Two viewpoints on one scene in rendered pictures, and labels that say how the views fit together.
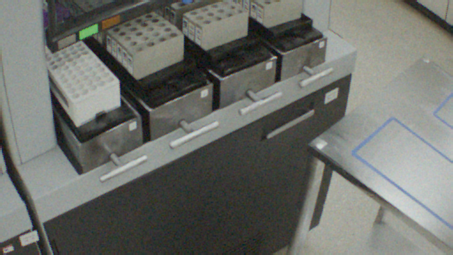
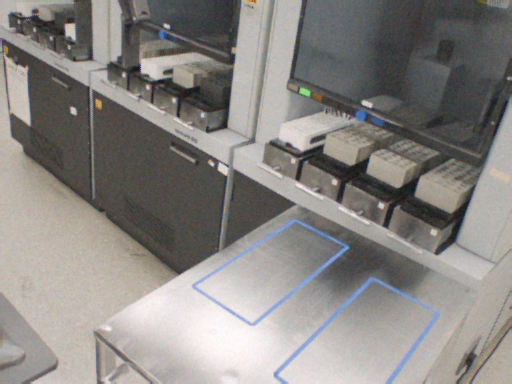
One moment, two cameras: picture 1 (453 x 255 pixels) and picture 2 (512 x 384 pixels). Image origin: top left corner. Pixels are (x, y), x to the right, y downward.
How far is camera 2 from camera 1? 1.28 m
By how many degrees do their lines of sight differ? 63
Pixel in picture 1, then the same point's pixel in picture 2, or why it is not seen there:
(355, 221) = not seen: outside the picture
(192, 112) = (325, 188)
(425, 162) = (299, 259)
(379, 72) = not seen: outside the picture
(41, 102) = (278, 116)
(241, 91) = (357, 206)
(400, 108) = (364, 254)
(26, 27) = (283, 63)
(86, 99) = (286, 128)
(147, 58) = (333, 145)
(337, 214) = not seen: outside the picture
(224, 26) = (385, 166)
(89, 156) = (268, 155)
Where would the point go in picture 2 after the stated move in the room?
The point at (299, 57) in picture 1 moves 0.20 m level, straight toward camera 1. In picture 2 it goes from (408, 224) to (331, 215)
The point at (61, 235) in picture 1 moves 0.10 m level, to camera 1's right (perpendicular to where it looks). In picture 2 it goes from (238, 187) to (241, 202)
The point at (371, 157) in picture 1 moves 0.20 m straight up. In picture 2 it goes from (294, 228) to (310, 147)
